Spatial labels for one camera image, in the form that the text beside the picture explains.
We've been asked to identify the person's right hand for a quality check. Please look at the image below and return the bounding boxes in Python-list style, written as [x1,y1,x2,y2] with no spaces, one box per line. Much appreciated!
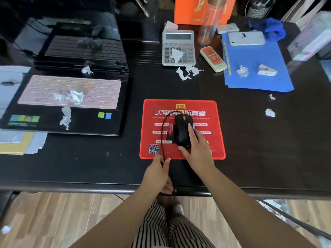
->
[178,123,217,176]

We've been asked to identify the person's left hand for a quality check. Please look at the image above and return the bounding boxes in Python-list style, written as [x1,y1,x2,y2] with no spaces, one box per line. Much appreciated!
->
[141,154,174,195]

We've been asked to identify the black computer mouse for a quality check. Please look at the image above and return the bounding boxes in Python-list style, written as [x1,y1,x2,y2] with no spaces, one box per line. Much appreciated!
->
[172,114,194,148]

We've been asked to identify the person's left forearm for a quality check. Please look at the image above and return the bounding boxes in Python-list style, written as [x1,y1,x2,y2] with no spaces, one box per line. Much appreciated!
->
[68,183,156,248]

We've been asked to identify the person's right forearm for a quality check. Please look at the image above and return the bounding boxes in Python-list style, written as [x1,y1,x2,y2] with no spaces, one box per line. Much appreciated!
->
[193,165,315,248]

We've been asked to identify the red mouse pad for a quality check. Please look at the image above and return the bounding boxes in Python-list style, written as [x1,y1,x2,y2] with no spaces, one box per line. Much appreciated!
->
[139,99,226,161]

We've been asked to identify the striped trousers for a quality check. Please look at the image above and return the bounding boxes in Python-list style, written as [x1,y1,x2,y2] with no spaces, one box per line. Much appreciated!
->
[131,201,215,248]

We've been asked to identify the torn white paper scraps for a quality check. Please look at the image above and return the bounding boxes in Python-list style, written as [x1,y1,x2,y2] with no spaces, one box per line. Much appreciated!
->
[176,65,204,81]

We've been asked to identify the crumpled white paper scrap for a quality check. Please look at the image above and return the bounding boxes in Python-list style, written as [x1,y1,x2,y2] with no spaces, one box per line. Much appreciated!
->
[170,48,184,65]
[81,60,94,75]
[236,65,249,78]

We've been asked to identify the white and red remote control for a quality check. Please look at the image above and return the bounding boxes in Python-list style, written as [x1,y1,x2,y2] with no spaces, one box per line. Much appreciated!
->
[200,46,228,73]

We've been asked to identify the yellow-green pencil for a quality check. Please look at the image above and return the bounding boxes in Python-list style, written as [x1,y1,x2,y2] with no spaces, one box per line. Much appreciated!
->
[222,40,232,76]

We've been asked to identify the pink keyboard cover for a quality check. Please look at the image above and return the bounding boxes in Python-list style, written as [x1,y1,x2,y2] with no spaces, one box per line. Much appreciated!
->
[17,75,122,110]

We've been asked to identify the grey desk calculator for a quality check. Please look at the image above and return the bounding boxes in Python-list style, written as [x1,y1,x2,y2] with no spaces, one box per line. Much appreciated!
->
[162,30,196,67]

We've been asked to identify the long crumpled white paper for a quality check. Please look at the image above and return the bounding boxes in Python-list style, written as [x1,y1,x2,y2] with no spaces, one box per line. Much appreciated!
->
[60,106,72,131]

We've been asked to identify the large crumpled white paper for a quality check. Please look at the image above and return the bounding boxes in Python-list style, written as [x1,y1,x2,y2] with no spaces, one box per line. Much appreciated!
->
[53,87,85,106]

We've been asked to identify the white wedge-shaped paper piece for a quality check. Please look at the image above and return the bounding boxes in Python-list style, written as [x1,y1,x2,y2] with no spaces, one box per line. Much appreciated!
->
[257,64,278,76]

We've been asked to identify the blue folder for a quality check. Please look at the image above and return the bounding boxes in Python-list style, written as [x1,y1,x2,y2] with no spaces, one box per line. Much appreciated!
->
[221,32,295,93]

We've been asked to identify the white note pad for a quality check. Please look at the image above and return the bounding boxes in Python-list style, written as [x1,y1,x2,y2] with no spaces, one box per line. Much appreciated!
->
[164,20,179,31]

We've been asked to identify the white smartphone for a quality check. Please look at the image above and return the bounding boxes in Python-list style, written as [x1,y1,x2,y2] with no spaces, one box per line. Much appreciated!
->
[228,31,266,46]

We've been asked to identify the black rod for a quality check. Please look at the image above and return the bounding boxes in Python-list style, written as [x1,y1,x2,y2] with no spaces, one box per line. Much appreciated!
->
[258,199,331,241]

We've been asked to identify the small white box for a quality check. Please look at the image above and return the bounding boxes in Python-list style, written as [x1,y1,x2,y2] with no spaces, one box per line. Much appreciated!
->
[216,23,240,34]

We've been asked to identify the clear bottle with gold cap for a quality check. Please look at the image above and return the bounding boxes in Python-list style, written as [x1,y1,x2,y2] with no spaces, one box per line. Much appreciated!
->
[198,0,228,46]

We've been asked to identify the orange box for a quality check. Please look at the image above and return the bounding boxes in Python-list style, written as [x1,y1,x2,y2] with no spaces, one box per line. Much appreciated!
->
[174,0,237,26]

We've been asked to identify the black laptop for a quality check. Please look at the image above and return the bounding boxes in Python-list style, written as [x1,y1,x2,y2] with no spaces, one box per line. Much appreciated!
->
[0,0,130,137]

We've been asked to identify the blue cloth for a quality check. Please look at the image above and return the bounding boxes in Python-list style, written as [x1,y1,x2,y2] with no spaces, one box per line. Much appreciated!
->
[248,17,286,42]

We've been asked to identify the yellow envelope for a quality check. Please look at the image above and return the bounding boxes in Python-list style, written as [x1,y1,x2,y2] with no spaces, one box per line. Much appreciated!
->
[0,129,48,156]

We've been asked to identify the black mesh pen holder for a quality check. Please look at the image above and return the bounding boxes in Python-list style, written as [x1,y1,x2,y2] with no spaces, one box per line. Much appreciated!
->
[245,0,275,19]

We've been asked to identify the clear plastic box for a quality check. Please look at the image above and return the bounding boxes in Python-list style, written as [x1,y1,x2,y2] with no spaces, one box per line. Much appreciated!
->
[287,11,331,62]

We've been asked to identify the stack of white papers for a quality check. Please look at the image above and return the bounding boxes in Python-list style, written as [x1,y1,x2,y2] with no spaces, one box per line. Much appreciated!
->
[0,65,32,127]

